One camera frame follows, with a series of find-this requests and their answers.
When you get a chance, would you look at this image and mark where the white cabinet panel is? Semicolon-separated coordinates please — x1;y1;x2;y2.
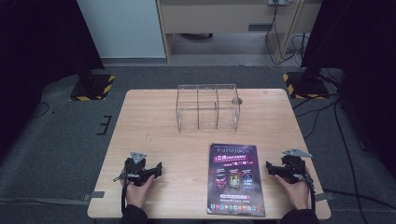
76;0;166;59

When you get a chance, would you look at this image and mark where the right hand-held gripper cable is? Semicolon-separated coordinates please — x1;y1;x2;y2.
301;172;317;213

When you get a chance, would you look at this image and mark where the yellow-black striped stand base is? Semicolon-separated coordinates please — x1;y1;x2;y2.
69;73;117;103
281;71;331;101

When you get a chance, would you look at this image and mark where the black cable bundle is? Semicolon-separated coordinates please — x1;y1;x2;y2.
264;3;310;69

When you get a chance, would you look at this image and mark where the person's left hand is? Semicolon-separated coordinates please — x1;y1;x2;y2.
125;174;156;209

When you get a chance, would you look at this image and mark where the long black floor cable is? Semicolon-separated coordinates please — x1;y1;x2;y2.
332;101;363;224

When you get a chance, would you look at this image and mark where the hand-held gripper cable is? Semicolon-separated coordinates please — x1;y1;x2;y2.
301;172;317;213
113;174;132;217

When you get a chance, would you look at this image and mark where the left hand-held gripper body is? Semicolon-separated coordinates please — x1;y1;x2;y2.
123;151;151;188

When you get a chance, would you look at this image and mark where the clear acrylic file rack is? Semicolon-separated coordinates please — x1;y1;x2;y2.
176;83;242;133

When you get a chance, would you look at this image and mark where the light wooden desk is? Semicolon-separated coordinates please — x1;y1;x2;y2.
155;0;323;64

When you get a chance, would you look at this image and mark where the person's right hand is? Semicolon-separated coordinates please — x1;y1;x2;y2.
273;174;311;211

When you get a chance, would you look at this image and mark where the black curtain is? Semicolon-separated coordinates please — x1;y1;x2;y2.
0;0;106;162
300;0;396;180

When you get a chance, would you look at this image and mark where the left hand-held gripper cable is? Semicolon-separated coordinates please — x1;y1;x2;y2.
113;174;132;217

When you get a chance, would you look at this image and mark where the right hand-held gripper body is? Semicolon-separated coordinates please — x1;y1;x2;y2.
280;147;314;185

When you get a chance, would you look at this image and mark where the thin black floor cable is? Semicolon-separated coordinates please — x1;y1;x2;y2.
30;100;51;119

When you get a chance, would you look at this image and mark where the purple glossy magazine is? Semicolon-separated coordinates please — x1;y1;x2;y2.
206;143;266;218

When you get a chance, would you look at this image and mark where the grey tape strip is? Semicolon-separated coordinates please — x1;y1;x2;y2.
82;190;106;203
314;191;336;203

